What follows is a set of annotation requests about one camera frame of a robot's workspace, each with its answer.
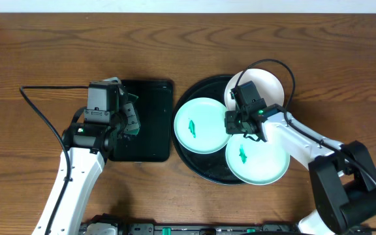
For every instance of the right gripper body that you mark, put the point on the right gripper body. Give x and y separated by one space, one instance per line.
235 123

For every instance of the green sponge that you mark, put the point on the green sponge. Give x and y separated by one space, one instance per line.
132 98

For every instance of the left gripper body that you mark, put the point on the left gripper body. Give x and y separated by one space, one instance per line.
123 118

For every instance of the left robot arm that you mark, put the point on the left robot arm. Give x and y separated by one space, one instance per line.
87 143

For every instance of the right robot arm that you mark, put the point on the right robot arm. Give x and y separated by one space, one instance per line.
343 176

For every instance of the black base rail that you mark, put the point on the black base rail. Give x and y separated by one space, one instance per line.
151 229

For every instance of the light green plate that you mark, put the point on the light green plate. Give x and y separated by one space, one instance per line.
199 125
256 163

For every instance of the black rectangular tray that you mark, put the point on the black rectangular tray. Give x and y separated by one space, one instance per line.
154 109

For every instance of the black round tray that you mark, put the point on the black round tray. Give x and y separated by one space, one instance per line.
211 166

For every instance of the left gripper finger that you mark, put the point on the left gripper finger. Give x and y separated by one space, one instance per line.
113 80
133 122

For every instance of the white plate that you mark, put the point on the white plate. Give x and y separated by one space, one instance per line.
268 87

